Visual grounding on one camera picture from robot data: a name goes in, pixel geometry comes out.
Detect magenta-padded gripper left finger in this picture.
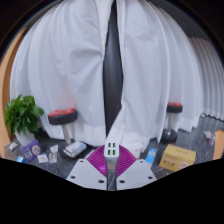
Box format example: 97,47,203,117
65,145,109,191

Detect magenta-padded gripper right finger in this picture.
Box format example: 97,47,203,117
115,145,158,192

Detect white charger block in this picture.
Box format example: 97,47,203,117
103,141,120,192

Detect small blue and white box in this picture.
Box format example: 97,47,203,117
145,147,158,167

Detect white box with orange stripe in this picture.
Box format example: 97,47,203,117
126,141,144,160

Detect white and blue flat box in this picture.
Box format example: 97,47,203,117
62,140,88,158

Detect blister pack orange pills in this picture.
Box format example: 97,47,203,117
48,152,59,164

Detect white card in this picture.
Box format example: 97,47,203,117
49,144,60,154

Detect yellow carton box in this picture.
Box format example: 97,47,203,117
158,143,197,173

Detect white flat packet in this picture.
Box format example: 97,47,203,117
36,153,50,164

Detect purple carton box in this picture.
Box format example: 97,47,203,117
19,139,43,163

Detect black stool red-topped seat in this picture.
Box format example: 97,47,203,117
161,101,184,145
47,107,88,159

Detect green potted plant white pot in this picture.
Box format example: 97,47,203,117
4,94,45,146

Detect white curtain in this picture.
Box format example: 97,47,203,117
114,0,204,151
9,0,113,148

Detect pale pleated curtain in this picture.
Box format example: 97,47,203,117
188,34,224,123

